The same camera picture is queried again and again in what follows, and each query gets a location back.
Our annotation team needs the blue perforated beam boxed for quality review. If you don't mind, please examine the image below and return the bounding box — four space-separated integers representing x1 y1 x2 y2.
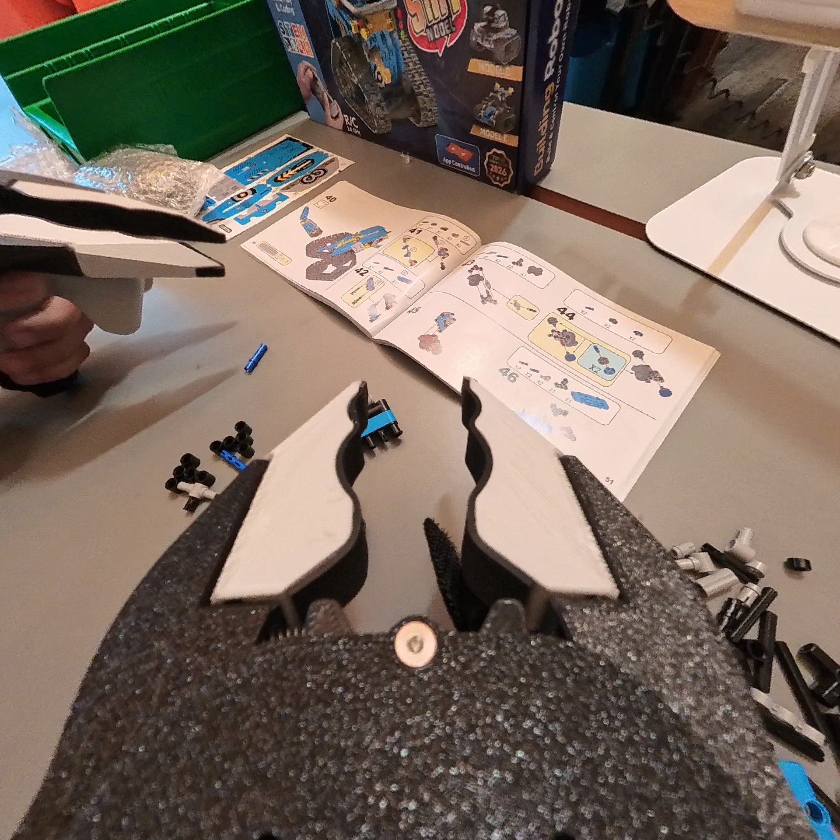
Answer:
777 758 840 840

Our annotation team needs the grey desk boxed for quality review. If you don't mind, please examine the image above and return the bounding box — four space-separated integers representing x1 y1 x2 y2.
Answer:
0 98 840 840

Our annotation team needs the pile of black grey parts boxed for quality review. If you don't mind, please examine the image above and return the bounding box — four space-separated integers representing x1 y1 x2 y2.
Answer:
669 527 840 763

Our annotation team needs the open instruction booklet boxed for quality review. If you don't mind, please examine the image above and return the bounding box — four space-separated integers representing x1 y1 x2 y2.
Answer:
241 180 721 501

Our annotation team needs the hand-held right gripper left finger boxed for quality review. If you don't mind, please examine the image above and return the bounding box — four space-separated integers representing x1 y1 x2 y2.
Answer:
209 379 370 634

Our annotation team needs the green plastic bin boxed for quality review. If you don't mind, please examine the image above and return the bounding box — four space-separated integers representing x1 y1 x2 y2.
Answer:
0 0 309 165

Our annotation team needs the dark blue robot kit box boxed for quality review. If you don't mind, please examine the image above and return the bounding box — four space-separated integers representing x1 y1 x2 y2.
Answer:
268 0 567 196

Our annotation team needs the blue black brick assembly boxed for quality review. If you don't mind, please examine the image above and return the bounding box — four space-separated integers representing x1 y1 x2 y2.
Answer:
360 397 403 450

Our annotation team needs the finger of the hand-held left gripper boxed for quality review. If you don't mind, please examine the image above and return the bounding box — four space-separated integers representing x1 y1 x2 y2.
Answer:
0 213 227 279
0 171 228 245

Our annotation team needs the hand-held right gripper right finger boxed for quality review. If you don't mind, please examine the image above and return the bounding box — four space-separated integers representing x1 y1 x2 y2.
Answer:
459 376 623 631

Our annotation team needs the person's left hand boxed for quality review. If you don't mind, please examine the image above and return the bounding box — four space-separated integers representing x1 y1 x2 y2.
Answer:
0 271 94 389

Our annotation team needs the blue sticker sheet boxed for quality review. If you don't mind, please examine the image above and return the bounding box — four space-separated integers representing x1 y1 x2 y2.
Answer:
197 134 355 238

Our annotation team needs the black T-shaped connector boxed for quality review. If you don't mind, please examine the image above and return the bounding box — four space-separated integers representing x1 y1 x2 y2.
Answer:
210 421 257 460
164 453 216 494

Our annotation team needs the bubble wrap bag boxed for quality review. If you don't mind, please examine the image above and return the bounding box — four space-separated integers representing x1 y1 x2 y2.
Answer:
0 98 83 175
75 147 221 217

